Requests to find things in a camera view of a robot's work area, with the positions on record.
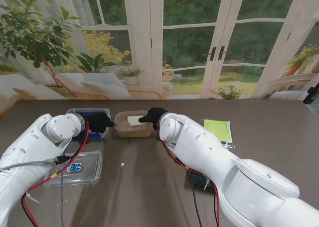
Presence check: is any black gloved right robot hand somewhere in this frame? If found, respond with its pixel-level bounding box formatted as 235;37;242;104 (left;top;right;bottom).
138;108;170;131

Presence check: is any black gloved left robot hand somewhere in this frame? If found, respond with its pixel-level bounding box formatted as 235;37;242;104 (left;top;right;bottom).
86;113;117;133

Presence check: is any small clear lid white label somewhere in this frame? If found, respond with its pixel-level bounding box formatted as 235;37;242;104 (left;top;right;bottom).
114;110;152;132

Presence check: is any brown translucent container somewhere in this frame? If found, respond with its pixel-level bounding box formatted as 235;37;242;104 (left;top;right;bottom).
114;110;152;138

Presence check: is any black plastic container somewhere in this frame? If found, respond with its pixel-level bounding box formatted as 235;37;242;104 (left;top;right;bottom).
188;171;215;192

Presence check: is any clear container with blue clips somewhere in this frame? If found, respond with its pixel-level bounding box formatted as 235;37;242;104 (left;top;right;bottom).
65;108;111;139

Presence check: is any large clear lid blue sticker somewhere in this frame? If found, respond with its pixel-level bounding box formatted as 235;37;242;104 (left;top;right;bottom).
43;150;103;188

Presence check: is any clear lid with green sheet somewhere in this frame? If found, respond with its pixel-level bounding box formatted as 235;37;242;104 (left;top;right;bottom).
203;119;236;150

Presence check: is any black tripod stand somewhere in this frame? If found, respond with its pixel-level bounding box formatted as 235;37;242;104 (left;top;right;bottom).
303;87;319;105

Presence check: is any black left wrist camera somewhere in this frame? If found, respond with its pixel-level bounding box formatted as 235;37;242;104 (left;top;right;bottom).
74;134;92;145

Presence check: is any red cable on right arm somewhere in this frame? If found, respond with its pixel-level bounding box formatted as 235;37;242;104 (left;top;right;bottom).
159;122;221;227

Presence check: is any red cable on arm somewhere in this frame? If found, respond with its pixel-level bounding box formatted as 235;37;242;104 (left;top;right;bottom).
21;119;90;227
159;122;221;227

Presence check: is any red cable on left arm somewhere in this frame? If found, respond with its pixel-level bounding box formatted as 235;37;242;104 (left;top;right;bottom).
21;119;90;227

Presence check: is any grey cable on left arm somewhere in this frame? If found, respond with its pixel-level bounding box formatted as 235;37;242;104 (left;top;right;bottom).
0;156;70;227

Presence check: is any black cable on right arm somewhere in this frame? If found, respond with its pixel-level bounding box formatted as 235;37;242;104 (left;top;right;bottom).
190;183;203;227

